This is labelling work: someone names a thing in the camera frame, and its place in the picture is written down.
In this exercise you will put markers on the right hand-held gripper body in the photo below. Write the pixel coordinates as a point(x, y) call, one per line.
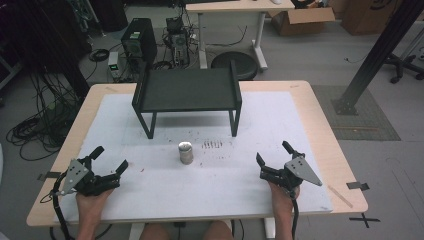
point(300, 168)

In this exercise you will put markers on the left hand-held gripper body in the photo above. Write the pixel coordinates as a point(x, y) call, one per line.
point(83, 181)

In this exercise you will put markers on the silver metal can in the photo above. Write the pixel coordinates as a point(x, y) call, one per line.
point(185, 154)

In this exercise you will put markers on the person's left hand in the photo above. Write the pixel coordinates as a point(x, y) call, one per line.
point(89, 202)

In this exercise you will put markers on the person's right hand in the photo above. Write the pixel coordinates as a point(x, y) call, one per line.
point(281, 200)

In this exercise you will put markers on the black tape strip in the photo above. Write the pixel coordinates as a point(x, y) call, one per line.
point(357, 185)
point(50, 175)

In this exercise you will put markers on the light wooden table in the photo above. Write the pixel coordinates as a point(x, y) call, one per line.
point(333, 140)

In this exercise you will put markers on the white foam table mat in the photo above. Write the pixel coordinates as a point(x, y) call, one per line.
point(213, 186)

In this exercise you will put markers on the person's left knee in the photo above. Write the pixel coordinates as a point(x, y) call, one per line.
point(155, 232)

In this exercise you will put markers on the person's knee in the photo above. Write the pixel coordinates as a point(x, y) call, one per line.
point(155, 232)
point(218, 231)

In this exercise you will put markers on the black tape cross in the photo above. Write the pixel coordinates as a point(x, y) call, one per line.
point(364, 220)

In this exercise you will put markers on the person's right knee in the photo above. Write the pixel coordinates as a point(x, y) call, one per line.
point(218, 231)

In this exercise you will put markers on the grey floor mat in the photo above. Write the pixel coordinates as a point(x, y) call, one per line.
point(370, 123)

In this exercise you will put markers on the small white power unit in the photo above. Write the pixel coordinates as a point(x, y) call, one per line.
point(113, 63)

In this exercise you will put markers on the round black disc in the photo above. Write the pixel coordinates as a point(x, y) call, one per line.
point(240, 65)

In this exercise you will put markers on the black metal shelf rack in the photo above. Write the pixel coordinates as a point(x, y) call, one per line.
point(188, 90)

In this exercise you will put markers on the black computer tower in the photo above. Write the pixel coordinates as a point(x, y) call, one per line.
point(138, 41)

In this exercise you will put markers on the dark curtain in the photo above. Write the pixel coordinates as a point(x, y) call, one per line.
point(50, 40)

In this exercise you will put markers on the open cardboard box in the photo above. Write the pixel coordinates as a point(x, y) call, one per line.
point(300, 21)

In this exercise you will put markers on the small open computer case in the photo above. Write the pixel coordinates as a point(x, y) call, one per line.
point(178, 41)

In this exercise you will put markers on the black office chair base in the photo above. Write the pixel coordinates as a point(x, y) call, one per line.
point(401, 66)

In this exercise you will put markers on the white-legged wooden desk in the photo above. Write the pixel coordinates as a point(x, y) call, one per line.
point(240, 6)

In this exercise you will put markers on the large closed cardboard box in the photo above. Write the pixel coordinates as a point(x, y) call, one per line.
point(366, 16)

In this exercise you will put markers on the black metal frame post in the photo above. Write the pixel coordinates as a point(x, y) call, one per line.
point(376, 53)

